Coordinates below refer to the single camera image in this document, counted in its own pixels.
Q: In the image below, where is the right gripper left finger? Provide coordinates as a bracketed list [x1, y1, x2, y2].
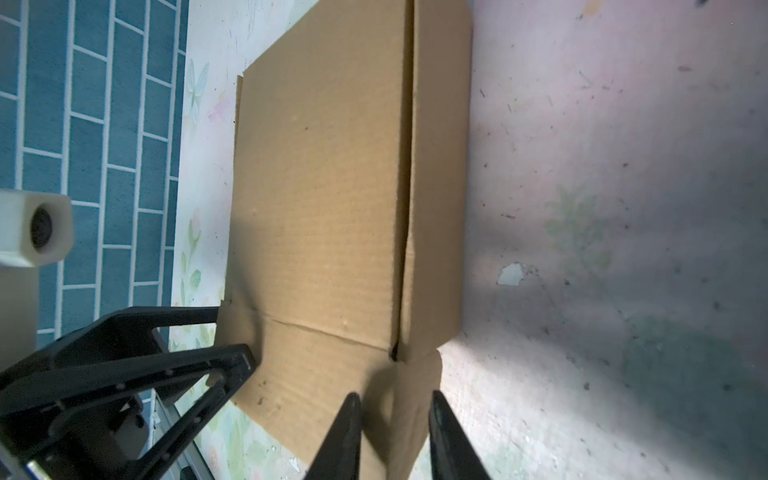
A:
[304, 392, 362, 480]

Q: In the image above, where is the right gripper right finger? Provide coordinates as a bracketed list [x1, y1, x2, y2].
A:
[428, 390, 490, 480]

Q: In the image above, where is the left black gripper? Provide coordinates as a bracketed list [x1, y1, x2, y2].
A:
[1, 307, 256, 479]

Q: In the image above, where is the brown cardboard paper box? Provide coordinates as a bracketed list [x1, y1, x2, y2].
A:
[215, 1, 472, 479]

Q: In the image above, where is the floral table mat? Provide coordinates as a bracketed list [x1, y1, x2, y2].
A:
[170, 0, 768, 480]

